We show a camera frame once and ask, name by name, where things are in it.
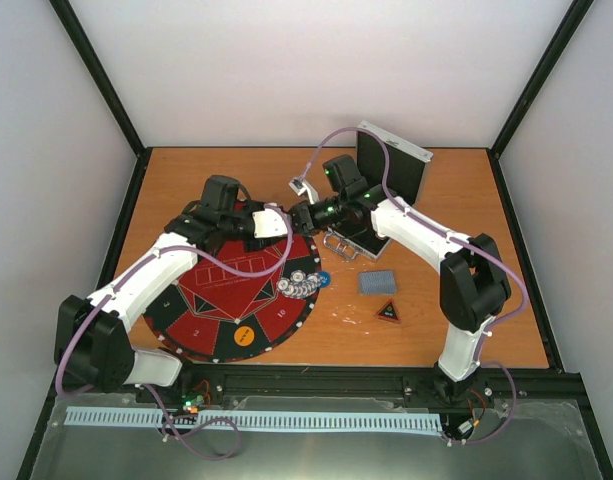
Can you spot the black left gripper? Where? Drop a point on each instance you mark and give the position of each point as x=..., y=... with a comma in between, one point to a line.
x=258, y=246

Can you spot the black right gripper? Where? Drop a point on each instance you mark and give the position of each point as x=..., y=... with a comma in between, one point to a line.
x=305, y=224

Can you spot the blue small blind button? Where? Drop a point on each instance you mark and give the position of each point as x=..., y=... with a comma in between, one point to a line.
x=324, y=279

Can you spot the blue white poker chips pile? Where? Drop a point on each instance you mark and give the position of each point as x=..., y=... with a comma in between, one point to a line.
x=299, y=285

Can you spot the grey card deck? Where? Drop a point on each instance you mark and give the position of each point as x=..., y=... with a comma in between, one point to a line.
x=379, y=282

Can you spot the orange big blind button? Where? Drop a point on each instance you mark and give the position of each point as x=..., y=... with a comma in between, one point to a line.
x=244, y=336

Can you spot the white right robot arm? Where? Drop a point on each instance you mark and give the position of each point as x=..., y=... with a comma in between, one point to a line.
x=473, y=286

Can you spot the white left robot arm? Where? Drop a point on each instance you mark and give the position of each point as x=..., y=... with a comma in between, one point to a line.
x=92, y=341

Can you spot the round red black poker mat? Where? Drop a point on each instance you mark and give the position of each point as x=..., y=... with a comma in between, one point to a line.
x=196, y=317

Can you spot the red black triangular button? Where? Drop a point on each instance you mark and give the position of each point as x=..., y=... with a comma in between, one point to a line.
x=388, y=312

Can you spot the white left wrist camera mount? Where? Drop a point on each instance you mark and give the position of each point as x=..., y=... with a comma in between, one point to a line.
x=270, y=222

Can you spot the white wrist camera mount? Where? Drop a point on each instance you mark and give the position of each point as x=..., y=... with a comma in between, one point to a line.
x=304, y=190
x=270, y=222

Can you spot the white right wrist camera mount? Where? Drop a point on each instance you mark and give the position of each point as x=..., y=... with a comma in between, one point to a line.
x=304, y=190

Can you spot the light blue cable duct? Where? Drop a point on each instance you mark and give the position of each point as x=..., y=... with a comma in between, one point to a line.
x=260, y=421

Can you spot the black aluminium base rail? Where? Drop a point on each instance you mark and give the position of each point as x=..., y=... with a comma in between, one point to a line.
x=407, y=385

